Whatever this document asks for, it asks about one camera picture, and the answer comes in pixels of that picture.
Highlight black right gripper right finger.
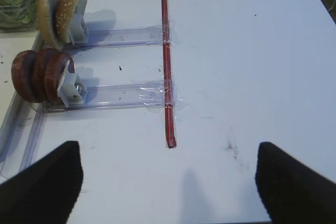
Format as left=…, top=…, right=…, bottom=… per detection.
left=255, top=142, right=335, bottom=223

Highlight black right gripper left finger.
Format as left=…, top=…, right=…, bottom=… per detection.
left=1, top=141, right=83, bottom=223

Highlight brown meat patty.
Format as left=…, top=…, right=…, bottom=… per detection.
left=31, top=48, right=58, bottom=102
left=44, top=52, right=75, bottom=104
left=11, top=50, right=38, bottom=103

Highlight green lettuce leaves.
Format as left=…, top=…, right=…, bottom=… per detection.
left=1, top=0, right=38, bottom=30

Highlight white pusher block lower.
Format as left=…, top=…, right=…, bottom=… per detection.
left=57, top=60, right=88, bottom=108

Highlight white pusher block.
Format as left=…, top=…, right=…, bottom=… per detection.
left=68, top=14, right=89, bottom=45
left=57, top=60, right=88, bottom=108

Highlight red strip on table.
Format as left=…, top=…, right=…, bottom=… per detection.
left=161, top=0, right=176, bottom=148

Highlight white pusher block upper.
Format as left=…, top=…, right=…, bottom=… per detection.
left=68, top=14, right=89, bottom=45

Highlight sesame bun top right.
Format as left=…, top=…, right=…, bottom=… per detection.
left=56, top=0, right=87, bottom=44

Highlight sesame bun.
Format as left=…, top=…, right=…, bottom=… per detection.
left=56, top=0, right=87, bottom=44
left=37, top=0, right=64, bottom=50

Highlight sesame bun top left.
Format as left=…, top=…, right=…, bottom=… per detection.
left=37, top=0, right=64, bottom=50

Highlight clear plastic vegetable container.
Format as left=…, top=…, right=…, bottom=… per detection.
left=0, top=0, right=61, bottom=33

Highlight clear long divider rail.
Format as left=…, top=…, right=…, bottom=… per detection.
left=0, top=113, right=48, bottom=175

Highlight clear rail track lower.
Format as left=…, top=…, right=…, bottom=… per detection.
left=41, top=80, right=176, bottom=113

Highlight clear rail track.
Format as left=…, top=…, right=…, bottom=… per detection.
left=65, top=26, right=171, bottom=50
left=41, top=80, right=176, bottom=113

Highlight clear rail track upper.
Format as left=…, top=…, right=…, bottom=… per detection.
left=65, top=26, right=171, bottom=50

